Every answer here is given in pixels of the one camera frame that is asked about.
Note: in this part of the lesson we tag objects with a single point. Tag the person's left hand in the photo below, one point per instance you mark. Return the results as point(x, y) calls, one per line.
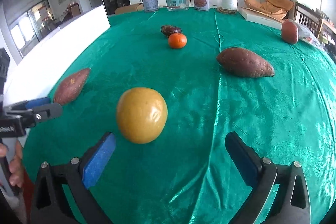
point(16, 167)

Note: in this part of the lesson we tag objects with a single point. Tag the small tangerine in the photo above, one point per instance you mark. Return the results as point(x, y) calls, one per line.
point(177, 41)

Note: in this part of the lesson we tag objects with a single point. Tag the yellow-green pear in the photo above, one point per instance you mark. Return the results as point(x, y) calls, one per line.
point(141, 115)

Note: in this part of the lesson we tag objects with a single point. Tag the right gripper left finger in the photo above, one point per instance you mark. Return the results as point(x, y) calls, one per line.
point(50, 204)

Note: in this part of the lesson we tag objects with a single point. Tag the green tablecloth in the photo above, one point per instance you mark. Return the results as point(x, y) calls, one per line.
point(186, 174)

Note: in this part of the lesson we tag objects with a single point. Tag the flat white box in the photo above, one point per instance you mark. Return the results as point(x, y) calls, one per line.
point(256, 17)

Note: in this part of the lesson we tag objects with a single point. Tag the cardboard box on floor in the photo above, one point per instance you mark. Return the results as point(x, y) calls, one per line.
point(129, 8)

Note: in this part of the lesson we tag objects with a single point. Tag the dark dried date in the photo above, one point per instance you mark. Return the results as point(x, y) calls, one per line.
point(168, 30)

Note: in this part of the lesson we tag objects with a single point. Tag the long sweet potato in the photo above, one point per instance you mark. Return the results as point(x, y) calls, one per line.
point(244, 63)

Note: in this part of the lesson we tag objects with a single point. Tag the short sweet potato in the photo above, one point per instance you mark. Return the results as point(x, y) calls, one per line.
point(70, 88)

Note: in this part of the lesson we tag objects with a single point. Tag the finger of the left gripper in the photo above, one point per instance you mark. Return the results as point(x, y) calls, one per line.
point(34, 103)
point(44, 113)

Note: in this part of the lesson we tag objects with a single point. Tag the white box with cardboard bottom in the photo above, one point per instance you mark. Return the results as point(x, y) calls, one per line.
point(40, 70)

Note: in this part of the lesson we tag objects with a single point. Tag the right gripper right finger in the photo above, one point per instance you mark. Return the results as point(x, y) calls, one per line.
point(291, 204)

